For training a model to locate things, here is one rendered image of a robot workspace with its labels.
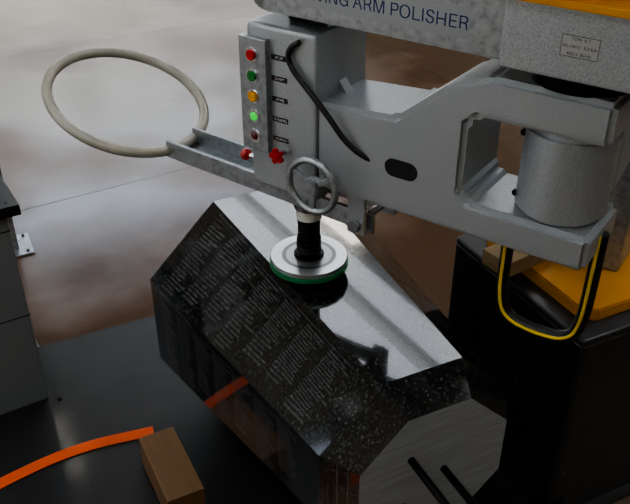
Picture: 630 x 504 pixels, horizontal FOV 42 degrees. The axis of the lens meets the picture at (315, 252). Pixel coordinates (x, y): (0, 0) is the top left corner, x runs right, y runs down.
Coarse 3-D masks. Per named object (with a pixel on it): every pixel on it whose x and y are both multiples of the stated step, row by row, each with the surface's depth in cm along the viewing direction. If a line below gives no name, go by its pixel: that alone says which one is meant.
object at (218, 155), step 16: (192, 128) 238; (176, 144) 228; (208, 144) 237; (224, 144) 233; (240, 144) 229; (192, 160) 227; (208, 160) 223; (224, 160) 221; (240, 160) 230; (224, 176) 222; (240, 176) 219; (272, 192) 214; (288, 192) 211; (336, 208) 203; (384, 208) 209; (352, 224) 198; (368, 224) 200
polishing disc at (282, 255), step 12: (288, 240) 232; (324, 240) 232; (276, 252) 226; (288, 252) 226; (324, 252) 226; (336, 252) 226; (276, 264) 221; (288, 264) 221; (300, 264) 221; (312, 264) 221; (324, 264) 221; (336, 264) 221; (300, 276) 217; (312, 276) 217; (324, 276) 218
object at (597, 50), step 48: (288, 0) 177; (336, 0) 170; (384, 0) 163; (432, 0) 158; (480, 0) 152; (480, 48) 156; (528, 48) 149; (576, 48) 144; (624, 48) 139; (576, 96) 151
